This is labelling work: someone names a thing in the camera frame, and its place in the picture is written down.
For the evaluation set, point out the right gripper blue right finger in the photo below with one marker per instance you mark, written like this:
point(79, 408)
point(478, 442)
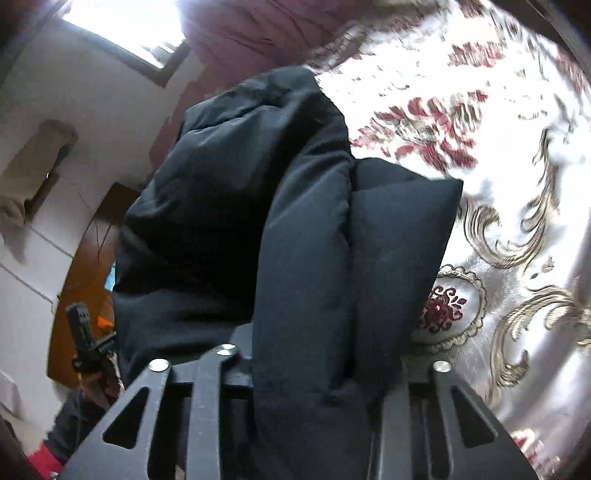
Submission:
point(432, 425)

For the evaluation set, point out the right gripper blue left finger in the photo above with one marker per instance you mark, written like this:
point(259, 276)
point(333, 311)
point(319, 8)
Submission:
point(192, 416)

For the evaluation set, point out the black puffer jacket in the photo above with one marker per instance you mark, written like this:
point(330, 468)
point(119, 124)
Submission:
point(261, 214)

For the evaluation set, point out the person's left hand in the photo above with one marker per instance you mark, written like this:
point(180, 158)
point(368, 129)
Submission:
point(103, 387)

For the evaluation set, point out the orange blue brown pillow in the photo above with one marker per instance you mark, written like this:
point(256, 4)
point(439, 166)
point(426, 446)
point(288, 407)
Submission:
point(105, 318)

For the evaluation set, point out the brown wooden headboard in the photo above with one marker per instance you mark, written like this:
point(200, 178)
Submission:
point(85, 278)

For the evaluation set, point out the dark framed window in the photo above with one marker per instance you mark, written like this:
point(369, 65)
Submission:
point(146, 36)

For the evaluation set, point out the floral satin bed quilt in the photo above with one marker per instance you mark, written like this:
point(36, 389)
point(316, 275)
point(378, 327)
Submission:
point(485, 92)

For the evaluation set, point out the purple window curtain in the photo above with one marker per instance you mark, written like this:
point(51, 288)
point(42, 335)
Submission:
point(239, 39)

